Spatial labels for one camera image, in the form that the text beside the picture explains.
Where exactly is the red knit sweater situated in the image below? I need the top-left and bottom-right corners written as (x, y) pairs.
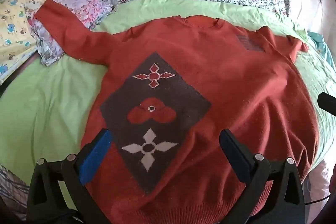
top-left (35, 0), bottom-right (319, 223)

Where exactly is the plaid checkered cloth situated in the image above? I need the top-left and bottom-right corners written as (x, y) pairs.
top-left (0, 165), bottom-right (30, 220)

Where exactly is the teal cloth at bedside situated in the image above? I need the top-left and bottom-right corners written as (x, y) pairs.
top-left (307, 31), bottom-right (335, 70)

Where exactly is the light green bed sheet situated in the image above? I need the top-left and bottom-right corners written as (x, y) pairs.
top-left (1, 0), bottom-right (335, 182)

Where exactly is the yellow cartoon print pillow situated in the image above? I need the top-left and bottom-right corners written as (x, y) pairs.
top-left (0, 0), bottom-right (44, 83)

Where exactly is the black cable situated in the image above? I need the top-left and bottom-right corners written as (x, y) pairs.
top-left (304, 193), bottom-right (332, 206)

